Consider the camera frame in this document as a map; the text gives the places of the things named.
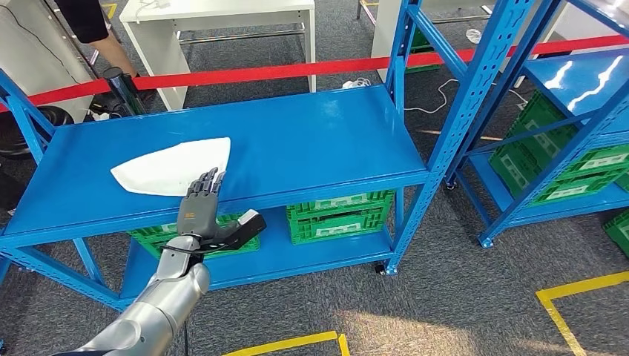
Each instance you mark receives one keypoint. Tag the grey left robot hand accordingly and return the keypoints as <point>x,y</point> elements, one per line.
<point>196,216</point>

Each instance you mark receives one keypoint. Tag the white curved shell part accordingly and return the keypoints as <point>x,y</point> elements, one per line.
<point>172,164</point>

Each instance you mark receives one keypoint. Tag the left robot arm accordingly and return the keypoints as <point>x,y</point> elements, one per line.
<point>162,304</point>

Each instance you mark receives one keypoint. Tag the blue metal shelf rack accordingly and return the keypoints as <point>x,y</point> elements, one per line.
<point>580,78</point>
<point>304,132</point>

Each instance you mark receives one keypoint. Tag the green plastic crate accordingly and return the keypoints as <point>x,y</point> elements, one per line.
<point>616,233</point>
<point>540,115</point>
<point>420,41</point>
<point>511,169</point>
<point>150,236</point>
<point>339,223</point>

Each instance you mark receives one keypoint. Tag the white table with chrome bar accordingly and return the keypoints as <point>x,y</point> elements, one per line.
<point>155,56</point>

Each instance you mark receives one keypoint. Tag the short red barrier belt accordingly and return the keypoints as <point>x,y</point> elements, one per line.
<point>73,92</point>

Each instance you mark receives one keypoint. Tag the long red barrier belt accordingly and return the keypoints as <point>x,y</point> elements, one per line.
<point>295,69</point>

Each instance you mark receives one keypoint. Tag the person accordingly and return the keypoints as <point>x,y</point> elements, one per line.
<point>113,51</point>

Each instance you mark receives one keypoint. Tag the black round ribbed base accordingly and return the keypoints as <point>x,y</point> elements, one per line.
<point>24,132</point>

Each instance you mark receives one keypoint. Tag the white power adapter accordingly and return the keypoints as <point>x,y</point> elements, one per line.
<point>355,83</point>

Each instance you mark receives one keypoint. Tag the pale grey cabinet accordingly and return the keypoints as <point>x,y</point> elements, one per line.
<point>34,54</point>

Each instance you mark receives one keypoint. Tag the clear crumpled cup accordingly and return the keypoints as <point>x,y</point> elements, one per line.
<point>473,35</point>

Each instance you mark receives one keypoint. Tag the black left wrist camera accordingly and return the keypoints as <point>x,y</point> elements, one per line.
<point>245,228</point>

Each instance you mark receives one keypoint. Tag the black stanchion post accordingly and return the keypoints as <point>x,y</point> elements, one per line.
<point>123,91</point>

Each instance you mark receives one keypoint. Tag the chrome tube frame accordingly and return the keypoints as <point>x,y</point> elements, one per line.
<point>94,56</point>

